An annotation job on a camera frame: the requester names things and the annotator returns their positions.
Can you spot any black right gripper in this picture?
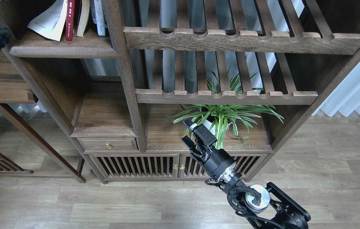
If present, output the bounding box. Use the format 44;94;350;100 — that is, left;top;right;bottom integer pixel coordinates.
182;119;236;182

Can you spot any upright cream paged book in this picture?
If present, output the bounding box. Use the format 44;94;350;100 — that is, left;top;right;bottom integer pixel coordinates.
76;0;90;37

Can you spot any red cover book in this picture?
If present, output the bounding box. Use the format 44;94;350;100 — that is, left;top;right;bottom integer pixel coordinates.
65;0;76;41

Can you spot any dark wooden bookshelf unit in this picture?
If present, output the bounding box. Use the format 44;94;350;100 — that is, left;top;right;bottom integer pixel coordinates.
0;0;360;183

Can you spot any green spider plant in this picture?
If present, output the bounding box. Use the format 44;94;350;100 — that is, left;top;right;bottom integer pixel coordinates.
166;65;285;175

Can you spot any upright white book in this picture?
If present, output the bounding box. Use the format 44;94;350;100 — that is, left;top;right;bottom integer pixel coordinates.
90;0;108;36

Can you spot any brass drawer knob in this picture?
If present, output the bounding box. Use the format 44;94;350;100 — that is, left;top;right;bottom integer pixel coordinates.
105;142;113;150

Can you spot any yellow green cover book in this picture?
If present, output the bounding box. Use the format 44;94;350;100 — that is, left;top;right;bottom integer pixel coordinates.
27;0;68;41

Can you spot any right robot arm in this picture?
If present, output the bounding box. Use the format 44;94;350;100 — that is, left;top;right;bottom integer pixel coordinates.
182;119;311;229

